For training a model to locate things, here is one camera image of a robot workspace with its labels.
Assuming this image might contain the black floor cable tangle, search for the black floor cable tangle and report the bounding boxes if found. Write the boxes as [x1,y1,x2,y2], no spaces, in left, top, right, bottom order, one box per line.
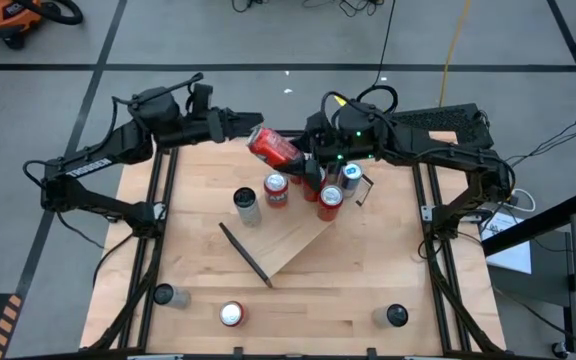
[300,0,387,19]
[230,0,269,14]

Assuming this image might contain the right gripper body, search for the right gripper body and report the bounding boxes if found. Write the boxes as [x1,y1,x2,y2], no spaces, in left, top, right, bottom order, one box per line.
[305,112,369,166]

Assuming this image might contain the black cable bundle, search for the black cable bundle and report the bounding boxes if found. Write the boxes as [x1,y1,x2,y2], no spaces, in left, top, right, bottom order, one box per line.
[505,114,576,169]

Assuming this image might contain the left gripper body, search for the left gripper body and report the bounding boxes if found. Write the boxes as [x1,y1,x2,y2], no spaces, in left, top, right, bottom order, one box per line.
[206,107,234,146]

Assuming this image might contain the yellow cable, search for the yellow cable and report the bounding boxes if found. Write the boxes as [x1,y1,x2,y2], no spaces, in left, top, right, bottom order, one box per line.
[437,0,472,109]

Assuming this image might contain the orange soda can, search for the orange soda can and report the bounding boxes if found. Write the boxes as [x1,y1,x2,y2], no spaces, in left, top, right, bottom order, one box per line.
[246,124,307,174]

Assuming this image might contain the black curved cable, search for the black curved cable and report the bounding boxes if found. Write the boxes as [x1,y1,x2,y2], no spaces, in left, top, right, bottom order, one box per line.
[91,232,137,289]

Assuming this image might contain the white paper sheet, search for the white paper sheet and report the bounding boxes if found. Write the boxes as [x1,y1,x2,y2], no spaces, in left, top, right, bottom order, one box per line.
[480,212,534,275]

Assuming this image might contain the white cable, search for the white cable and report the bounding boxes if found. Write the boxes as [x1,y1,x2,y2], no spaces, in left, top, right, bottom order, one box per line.
[510,187,538,214]

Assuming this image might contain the orange shop vacuum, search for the orange shop vacuum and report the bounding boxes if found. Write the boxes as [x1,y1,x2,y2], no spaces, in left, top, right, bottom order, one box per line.
[0,0,85,51]

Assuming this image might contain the black desk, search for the black desk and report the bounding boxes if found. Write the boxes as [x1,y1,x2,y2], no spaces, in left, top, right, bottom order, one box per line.
[480,189,576,256]

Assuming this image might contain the wooden shelf black metal frame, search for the wooden shelf black metal frame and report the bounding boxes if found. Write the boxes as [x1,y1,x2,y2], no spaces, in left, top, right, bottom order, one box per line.
[217,167,375,290]

